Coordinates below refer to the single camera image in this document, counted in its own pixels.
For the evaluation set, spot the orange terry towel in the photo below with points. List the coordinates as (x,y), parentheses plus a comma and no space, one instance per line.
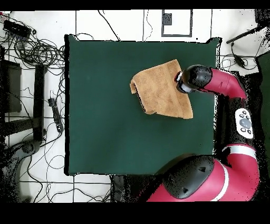
(160,95)

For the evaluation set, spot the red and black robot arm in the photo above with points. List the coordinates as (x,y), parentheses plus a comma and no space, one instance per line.
(223,82)

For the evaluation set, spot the dark green table cloth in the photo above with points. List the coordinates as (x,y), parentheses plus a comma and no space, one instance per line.
(105,105)

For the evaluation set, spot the black power strip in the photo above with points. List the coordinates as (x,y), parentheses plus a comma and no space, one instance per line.
(56,116)

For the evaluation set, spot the black stand bar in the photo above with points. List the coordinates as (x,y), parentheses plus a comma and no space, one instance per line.
(39,101)

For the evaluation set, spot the black power adapter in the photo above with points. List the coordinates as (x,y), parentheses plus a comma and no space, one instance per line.
(239,61)

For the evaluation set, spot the dark stand base with knob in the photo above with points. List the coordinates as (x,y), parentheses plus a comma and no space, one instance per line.
(23,152)

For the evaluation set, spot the black furniture block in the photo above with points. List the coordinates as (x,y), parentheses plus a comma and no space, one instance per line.
(254,88)
(12,88)

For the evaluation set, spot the black rod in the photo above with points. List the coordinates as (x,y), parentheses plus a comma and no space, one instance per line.
(242,36)

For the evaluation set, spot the dark green fabric piece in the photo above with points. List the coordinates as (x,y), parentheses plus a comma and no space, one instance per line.
(266,95)

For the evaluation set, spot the black rectangular box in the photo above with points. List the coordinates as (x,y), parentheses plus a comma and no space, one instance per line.
(16,28)

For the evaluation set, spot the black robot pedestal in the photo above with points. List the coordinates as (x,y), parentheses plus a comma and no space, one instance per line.
(130,188)

